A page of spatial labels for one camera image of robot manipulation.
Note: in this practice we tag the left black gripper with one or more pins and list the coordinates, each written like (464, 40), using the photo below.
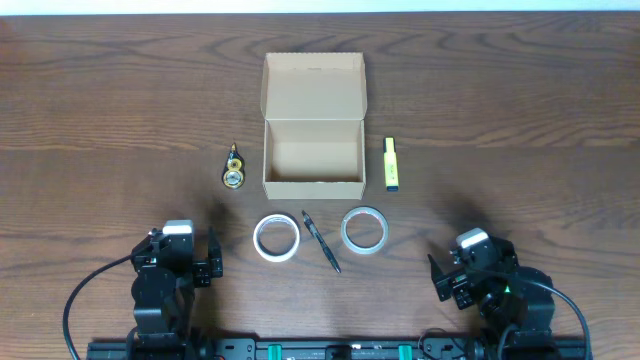
(214, 267)

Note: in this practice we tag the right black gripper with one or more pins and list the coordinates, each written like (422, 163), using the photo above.
(457, 281)

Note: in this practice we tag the white tape roll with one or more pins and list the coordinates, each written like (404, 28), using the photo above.
(262, 250)

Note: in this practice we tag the yellow black correction tape dispenser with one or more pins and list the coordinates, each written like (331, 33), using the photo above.
(233, 176)

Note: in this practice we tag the clear tape roll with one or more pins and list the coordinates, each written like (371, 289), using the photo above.
(368, 211)

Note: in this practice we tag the black ballpoint pen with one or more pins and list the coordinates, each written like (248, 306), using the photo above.
(311, 227)

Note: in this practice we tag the yellow highlighter pen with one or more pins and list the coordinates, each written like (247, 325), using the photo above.
(390, 165)

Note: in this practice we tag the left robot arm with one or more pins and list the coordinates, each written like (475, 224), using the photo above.
(164, 290)

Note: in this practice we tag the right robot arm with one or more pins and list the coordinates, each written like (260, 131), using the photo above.
(516, 302)

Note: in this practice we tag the open cardboard box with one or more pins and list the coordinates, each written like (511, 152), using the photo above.
(314, 107)

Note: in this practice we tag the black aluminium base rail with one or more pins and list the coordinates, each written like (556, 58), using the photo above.
(438, 347)

